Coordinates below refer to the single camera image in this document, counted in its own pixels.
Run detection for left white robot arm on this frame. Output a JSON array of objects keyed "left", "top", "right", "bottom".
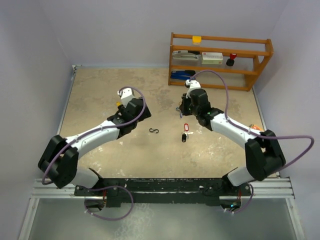
[{"left": 38, "top": 97, "right": 151, "bottom": 196}]

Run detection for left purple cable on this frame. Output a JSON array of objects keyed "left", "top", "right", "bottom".
[{"left": 41, "top": 86, "right": 147, "bottom": 221}]

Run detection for black S carabiner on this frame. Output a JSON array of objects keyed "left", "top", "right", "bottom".
[{"left": 149, "top": 128, "right": 159, "bottom": 134}]

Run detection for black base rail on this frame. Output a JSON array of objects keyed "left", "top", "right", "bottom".
[{"left": 74, "top": 177, "right": 252, "bottom": 208}]

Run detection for red black stamp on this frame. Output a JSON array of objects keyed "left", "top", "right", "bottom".
[{"left": 226, "top": 53, "right": 237, "bottom": 67}]

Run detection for red key tag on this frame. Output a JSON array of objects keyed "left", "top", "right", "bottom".
[{"left": 184, "top": 123, "right": 190, "bottom": 132}]

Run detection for yellow lid jar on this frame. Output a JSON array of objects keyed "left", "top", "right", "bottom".
[{"left": 192, "top": 35, "right": 202, "bottom": 46}]

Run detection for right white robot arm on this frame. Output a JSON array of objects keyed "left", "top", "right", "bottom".
[{"left": 179, "top": 88, "right": 286, "bottom": 196}]

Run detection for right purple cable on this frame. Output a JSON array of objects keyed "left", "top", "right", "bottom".
[{"left": 186, "top": 69, "right": 315, "bottom": 215}]

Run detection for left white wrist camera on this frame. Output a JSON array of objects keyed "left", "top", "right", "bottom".
[{"left": 117, "top": 87, "right": 135, "bottom": 107}]

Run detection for orange packet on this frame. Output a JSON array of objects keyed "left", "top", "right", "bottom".
[{"left": 249, "top": 124, "right": 263, "bottom": 131}]

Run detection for white cardboard box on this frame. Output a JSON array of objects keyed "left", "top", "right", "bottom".
[{"left": 201, "top": 52, "right": 223, "bottom": 65}]

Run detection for purple cable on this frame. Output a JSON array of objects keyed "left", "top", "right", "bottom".
[
  {"left": 41, "top": 86, "right": 147, "bottom": 221},
  {"left": 186, "top": 69, "right": 315, "bottom": 215}
]

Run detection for wooden shelf rack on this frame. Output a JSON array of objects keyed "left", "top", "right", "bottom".
[{"left": 168, "top": 32, "right": 274, "bottom": 92}]

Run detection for blue stapler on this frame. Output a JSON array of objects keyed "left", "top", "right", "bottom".
[{"left": 170, "top": 70, "right": 196, "bottom": 80}]

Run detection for grey stapler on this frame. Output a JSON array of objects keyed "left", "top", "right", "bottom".
[{"left": 172, "top": 50, "right": 200, "bottom": 61}]

